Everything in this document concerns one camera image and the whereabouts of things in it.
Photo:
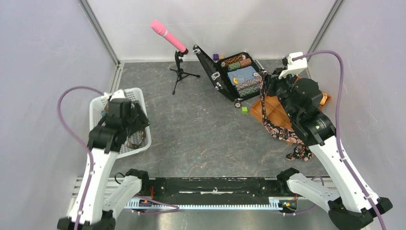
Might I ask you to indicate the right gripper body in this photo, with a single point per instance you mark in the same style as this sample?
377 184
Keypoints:
282 88

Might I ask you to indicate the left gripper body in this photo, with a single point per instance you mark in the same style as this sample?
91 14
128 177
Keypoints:
136 122

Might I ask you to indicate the orange compartment tray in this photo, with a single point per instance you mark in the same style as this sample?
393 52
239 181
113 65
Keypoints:
277 116

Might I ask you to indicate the black floral tie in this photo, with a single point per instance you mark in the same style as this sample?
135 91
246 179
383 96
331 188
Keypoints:
301 152

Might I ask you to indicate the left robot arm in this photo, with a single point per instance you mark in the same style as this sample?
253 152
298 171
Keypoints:
92 211

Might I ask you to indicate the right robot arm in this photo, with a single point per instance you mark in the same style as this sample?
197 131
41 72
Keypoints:
353 205

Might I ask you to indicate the dark blue patterned tie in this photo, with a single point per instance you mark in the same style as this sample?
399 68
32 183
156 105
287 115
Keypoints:
135 121

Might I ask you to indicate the green cube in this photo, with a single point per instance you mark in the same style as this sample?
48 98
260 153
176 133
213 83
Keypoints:
244 110

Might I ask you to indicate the loose poker chip stack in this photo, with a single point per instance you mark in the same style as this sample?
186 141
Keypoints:
238 103

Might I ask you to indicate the black poker chip case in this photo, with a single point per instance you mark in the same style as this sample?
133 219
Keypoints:
236 77

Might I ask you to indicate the black tripod stand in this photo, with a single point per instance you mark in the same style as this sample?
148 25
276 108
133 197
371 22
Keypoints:
181 74

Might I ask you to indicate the pink microphone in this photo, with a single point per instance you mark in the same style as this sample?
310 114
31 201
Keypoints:
159 28

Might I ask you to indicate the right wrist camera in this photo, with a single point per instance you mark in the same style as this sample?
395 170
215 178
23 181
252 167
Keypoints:
293 65

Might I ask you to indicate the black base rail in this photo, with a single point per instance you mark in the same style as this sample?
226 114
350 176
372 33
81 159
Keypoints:
214 190

